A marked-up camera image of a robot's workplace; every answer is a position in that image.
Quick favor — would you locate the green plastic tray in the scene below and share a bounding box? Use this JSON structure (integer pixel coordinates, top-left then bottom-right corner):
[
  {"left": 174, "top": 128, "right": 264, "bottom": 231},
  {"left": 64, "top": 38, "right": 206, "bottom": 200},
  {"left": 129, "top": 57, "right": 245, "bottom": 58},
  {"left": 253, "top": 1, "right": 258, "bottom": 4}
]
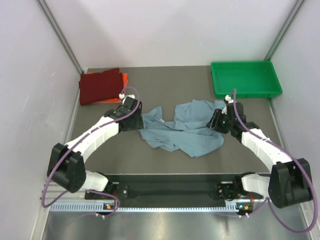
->
[{"left": 210, "top": 61, "right": 283, "bottom": 99}]

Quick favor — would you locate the grey slotted cable duct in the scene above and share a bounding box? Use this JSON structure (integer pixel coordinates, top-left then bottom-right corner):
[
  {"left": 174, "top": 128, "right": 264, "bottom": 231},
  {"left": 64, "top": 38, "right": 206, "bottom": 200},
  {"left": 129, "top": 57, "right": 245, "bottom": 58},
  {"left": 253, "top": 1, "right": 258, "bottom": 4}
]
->
[{"left": 49, "top": 201, "right": 253, "bottom": 213}]

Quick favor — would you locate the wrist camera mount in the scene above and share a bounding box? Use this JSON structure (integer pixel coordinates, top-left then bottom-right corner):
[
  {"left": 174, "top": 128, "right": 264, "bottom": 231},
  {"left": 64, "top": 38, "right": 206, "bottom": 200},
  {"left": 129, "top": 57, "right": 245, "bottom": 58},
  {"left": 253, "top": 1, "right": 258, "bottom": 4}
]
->
[
  {"left": 223, "top": 94, "right": 234, "bottom": 105},
  {"left": 118, "top": 93, "right": 136, "bottom": 101}
]

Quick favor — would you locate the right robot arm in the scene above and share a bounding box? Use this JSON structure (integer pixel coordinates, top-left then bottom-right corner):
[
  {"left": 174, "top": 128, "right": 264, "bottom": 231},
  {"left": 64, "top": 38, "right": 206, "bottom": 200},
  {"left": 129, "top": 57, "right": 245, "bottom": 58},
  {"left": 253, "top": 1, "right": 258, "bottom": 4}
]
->
[{"left": 206, "top": 102, "right": 313, "bottom": 209}]

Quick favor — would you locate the aluminium frame rail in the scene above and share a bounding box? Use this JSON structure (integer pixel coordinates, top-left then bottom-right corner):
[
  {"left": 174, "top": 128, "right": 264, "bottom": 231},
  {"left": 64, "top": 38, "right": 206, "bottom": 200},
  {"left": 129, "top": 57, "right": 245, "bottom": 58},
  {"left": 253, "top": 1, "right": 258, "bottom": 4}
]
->
[{"left": 39, "top": 182, "right": 88, "bottom": 202}]

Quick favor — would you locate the aluminium corner post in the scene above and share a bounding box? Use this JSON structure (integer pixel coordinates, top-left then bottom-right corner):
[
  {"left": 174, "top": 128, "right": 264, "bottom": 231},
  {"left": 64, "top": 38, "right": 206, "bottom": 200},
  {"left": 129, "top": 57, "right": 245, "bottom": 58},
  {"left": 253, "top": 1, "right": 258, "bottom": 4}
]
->
[
  {"left": 36, "top": 0, "right": 84, "bottom": 74},
  {"left": 264, "top": 0, "right": 306, "bottom": 62}
]

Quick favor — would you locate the purple cable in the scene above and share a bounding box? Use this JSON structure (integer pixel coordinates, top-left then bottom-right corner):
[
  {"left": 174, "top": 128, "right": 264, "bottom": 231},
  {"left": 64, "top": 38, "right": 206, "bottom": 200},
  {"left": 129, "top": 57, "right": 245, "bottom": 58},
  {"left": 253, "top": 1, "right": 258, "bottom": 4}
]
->
[
  {"left": 229, "top": 88, "right": 316, "bottom": 234},
  {"left": 41, "top": 86, "right": 144, "bottom": 208}
]

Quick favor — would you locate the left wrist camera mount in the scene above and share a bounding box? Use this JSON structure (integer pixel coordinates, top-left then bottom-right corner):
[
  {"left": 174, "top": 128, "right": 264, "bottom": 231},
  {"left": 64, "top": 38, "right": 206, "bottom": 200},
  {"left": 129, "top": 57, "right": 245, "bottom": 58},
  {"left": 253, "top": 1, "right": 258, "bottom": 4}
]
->
[{"left": 118, "top": 93, "right": 136, "bottom": 101}]

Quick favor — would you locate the left aluminium corner post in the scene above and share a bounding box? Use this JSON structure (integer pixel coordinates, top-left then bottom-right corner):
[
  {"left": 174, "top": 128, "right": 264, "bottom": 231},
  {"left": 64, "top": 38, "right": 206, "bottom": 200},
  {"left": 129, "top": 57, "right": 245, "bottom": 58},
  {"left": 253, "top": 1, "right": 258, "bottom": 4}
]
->
[{"left": 36, "top": 0, "right": 84, "bottom": 74}]

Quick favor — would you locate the dark red folded t shirt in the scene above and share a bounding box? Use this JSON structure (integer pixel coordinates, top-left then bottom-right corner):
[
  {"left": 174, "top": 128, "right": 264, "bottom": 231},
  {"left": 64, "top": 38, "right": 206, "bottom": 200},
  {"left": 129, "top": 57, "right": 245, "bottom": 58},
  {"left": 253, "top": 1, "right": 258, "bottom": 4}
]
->
[{"left": 78, "top": 67, "right": 126, "bottom": 107}]

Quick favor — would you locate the blue t shirt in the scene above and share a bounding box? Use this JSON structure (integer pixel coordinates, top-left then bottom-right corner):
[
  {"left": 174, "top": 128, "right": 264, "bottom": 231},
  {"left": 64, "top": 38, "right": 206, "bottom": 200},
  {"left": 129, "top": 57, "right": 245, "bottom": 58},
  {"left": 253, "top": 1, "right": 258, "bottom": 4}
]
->
[{"left": 139, "top": 99, "right": 226, "bottom": 158}]

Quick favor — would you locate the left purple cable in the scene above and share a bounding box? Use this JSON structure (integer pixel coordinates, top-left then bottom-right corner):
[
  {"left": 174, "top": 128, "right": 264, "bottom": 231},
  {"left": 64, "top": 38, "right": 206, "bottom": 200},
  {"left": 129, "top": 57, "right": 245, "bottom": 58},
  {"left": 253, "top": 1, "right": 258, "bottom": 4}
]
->
[{"left": 41, "top": 86, "right": 144, "bottom": 208}]

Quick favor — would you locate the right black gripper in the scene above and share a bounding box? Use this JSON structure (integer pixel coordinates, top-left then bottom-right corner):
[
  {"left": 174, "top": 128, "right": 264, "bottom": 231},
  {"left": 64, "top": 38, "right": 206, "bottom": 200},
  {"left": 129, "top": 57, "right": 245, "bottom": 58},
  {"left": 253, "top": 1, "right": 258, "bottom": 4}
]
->
[{"left": 206, "top": 108, "right": 234, "bottom": 134}]

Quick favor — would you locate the right aluminium corner post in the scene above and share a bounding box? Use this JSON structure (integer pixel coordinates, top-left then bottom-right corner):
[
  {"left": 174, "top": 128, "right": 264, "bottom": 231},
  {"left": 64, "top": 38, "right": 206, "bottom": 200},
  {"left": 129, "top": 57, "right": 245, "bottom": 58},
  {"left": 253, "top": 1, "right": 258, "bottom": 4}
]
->
[{"left": 264, "top": 0, "right": 306, "bottom": 62}]

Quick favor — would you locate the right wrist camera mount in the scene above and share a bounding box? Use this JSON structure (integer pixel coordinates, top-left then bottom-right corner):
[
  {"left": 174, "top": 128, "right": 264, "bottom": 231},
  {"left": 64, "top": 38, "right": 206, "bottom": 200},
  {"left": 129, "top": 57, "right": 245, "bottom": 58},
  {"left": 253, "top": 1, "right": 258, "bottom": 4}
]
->
[{"left": 223, "top": 94, "right": 234, "bottom": 105}]

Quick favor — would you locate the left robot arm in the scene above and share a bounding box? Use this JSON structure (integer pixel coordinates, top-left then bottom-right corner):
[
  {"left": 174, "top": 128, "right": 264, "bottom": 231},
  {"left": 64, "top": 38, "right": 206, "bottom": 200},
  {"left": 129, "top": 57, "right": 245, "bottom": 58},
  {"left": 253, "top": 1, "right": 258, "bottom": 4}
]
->
[{"left": 47, "top": 95, "right": 144, "bottom": 199}]

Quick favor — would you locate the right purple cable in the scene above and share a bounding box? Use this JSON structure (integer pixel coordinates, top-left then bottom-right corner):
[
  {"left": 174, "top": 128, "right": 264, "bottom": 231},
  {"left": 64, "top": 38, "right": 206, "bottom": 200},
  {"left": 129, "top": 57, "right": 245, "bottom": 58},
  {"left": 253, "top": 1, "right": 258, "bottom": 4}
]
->
[{"left": 229, "top": 88, "right": 316, "bottom": 234}]

